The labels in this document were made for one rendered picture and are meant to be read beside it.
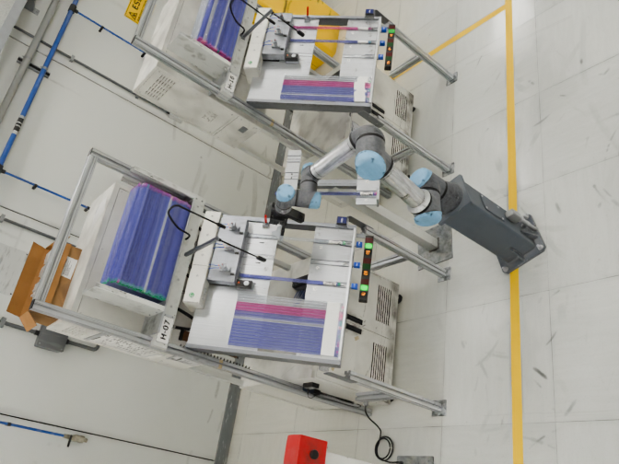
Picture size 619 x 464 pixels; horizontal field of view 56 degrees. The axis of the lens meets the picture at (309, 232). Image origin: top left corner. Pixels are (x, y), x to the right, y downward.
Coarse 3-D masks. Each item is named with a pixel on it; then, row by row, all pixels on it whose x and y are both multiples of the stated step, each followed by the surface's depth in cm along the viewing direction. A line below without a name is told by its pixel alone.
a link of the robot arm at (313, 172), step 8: (360, 128) 230; (368, 128) 226; (376, 128) 227; (352, 136) 233; (384, 136) 229; (344, 144) 238; (352, 144) 234; (328, 152) 247; (336, 152) 241; (344, 152) 239; (352, 152) 238; (320, 160) 249; (328, 160) 245; (336, 160) 243; (344, 160) 243; (304, 168) 258; (312, 168) 252; (320, 168) 249; (328, 168) 248; (304, 176) 255; (312, 176) 254; (320, 176) 252
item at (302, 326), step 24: (240, 312) 271; (264, 312) 270; (288, 312) 268; (312, 312) 267; (336, 312) 266; (240, 336) 265; (264, 336) 264; (288, 336) 263; (312, 336) 262; (336, 336) 261
